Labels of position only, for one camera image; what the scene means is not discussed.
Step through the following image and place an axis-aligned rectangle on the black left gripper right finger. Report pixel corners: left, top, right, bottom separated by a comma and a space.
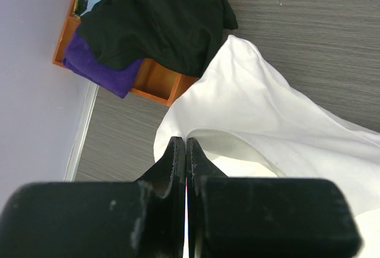
186, 138, 362, 257

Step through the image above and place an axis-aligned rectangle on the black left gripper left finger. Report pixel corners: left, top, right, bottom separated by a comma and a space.
1, 137, 186, 257

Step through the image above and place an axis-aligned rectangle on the white t shirt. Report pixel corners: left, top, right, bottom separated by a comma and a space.
153, 35, 379, 257

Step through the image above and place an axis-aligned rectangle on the orange wooden tray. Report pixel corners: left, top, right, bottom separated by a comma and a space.
53, 0, 200, 105

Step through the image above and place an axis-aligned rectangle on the purple t shirt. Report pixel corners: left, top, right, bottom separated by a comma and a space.
62, 33, 143, 98

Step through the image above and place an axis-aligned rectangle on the black printed t shirt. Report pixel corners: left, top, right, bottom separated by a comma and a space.
77, 0, 238, 78

